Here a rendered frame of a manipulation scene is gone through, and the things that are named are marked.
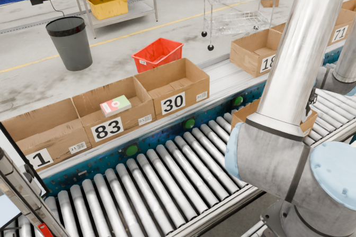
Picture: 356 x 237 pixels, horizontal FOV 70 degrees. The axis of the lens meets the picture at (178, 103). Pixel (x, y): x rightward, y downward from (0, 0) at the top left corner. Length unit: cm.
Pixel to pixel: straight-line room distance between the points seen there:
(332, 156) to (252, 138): 17
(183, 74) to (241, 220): 118
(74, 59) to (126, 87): 231
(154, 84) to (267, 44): 104
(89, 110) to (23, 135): 39
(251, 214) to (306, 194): 155
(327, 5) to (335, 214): 47
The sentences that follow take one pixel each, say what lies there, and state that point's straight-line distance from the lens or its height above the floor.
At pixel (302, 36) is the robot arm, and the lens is 69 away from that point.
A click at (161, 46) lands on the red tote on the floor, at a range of 394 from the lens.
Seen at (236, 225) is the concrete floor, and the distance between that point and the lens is 214.
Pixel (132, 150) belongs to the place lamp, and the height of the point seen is 82.
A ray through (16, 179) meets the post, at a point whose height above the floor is 149.
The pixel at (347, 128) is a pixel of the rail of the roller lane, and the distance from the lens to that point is 190.
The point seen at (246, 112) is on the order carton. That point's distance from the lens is 162.
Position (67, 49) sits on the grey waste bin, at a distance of 385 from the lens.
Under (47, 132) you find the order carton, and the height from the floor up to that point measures 88.
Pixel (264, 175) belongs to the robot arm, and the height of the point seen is 139.
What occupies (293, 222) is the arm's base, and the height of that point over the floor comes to 124.
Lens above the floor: 193
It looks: 40 degrees down
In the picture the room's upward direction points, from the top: 4 degrees counter-clockwise
